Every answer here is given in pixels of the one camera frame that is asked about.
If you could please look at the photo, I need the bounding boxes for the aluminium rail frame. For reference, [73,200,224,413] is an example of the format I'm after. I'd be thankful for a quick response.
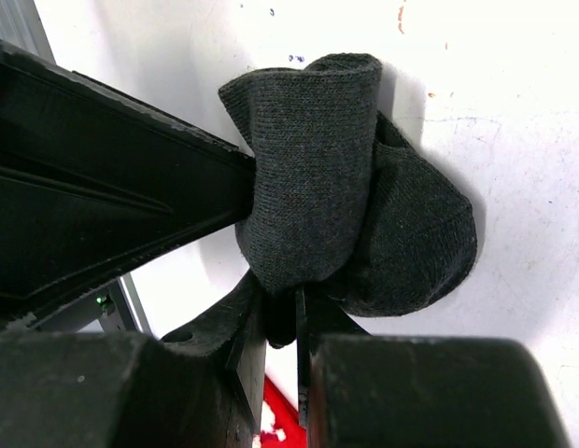
[0,1,155,331]

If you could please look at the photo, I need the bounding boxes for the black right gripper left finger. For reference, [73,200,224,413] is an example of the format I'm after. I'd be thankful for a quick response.
[0,273,266,447]

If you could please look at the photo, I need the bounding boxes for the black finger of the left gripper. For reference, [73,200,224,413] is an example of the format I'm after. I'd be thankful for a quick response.
[0,39,255,331]

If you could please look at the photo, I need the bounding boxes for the black sock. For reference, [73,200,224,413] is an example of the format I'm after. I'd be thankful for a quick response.
[219,53,477,348]

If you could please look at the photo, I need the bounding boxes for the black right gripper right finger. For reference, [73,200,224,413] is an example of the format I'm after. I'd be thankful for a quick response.
[295,287,569,447]

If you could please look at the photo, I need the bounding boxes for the red santa sock right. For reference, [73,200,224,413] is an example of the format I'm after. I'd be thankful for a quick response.
[252,377,306,448]

